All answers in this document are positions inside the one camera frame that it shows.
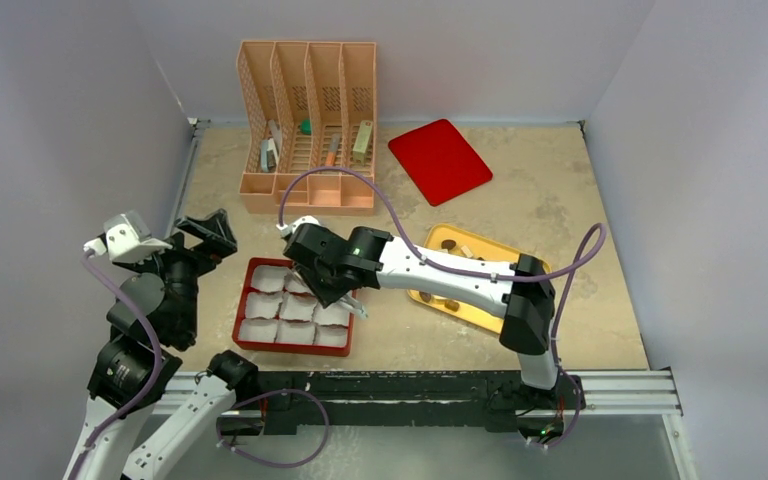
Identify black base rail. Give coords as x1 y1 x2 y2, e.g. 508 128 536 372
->
206 350 586 441

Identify yellow tray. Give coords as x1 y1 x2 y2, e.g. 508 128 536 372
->
407 224 520 335

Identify green eraser block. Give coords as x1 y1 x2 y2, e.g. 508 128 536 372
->
299 118 313 135

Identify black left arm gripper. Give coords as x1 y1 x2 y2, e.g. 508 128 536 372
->
127 208 236 340

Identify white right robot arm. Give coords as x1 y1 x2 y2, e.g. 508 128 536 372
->
278 217 561 407

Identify red chocolate box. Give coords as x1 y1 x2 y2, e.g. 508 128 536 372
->
232 257 355 358

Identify green small carton box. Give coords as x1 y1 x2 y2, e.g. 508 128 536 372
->
351 120 374 164

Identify metal tongs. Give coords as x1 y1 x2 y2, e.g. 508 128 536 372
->
291 265 368 319

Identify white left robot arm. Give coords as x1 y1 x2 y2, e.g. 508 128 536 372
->
64 209 261 479

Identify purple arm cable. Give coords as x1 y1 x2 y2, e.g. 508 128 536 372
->
277 165 608 452
65 251 165 480

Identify pink plastic desk organizer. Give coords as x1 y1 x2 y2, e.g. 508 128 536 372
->
236 40 378 216

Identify red flat lid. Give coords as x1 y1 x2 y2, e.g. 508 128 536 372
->
388 119 493 207

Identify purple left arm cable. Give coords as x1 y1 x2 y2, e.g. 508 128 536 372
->
65 251 165 480

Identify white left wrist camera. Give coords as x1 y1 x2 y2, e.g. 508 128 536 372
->
83 210 172 264

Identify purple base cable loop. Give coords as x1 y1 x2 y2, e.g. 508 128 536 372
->
215 388 330 470

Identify grey stapler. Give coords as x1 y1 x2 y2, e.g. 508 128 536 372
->
260 138 279 173

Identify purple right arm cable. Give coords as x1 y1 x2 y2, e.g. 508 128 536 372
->
277 165 608 452

